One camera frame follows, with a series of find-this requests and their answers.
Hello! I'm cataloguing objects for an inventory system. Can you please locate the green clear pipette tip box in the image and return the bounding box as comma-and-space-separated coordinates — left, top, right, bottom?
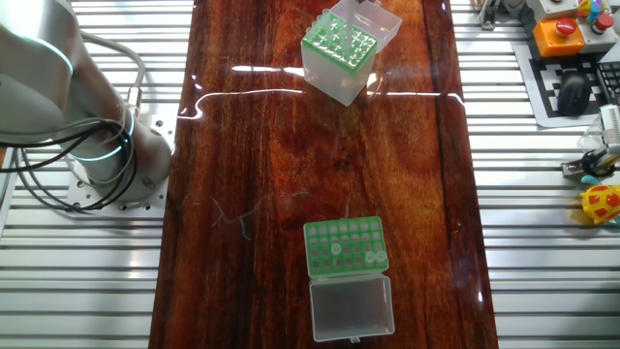
302, 215, 396, 344
299, 0, 404, 108

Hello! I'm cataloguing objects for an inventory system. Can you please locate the glossy brown wooden board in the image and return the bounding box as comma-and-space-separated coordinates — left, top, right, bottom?
147, 0, 500, 349

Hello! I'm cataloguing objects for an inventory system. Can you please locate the orange emergency stop box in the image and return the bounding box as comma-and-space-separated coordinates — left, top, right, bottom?
532, 16, 586, 58

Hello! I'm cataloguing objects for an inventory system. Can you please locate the black computer mouse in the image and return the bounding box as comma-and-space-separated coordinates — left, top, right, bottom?
556, 70, 593, 117

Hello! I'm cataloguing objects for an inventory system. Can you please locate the grey control button box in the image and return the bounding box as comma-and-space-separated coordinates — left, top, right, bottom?
525, 0, 581, 23

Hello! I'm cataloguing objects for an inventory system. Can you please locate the yellow orange turtle toy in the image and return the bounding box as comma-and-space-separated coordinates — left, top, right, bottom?
578, 174, 620, 226

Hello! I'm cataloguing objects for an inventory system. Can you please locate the black keyboard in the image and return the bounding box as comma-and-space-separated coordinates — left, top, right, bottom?
595, 60, 620, 106

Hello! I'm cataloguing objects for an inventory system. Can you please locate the grey emergency stop box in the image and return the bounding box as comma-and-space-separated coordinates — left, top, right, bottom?
578, 12, 620, 54

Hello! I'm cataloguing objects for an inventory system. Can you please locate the small colourful plastic toy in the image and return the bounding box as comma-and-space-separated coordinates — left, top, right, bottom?
575, 0, 607, 25

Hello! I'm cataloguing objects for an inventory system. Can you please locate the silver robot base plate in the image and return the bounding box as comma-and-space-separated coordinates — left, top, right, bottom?
64, 111, 179, 219

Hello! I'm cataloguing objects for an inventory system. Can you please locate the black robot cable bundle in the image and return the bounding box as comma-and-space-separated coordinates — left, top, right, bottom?
0, 115, 140, 213

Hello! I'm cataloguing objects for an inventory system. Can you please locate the grey cable with metal connector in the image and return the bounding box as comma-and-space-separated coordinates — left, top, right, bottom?
77, 31, 147, 120

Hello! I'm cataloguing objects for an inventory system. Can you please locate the small silver metal bracket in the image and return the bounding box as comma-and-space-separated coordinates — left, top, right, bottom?
560, 155, 620, 184

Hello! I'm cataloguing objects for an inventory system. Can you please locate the black looped cable tie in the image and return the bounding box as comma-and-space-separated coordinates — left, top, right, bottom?
579, 148, 607, 178

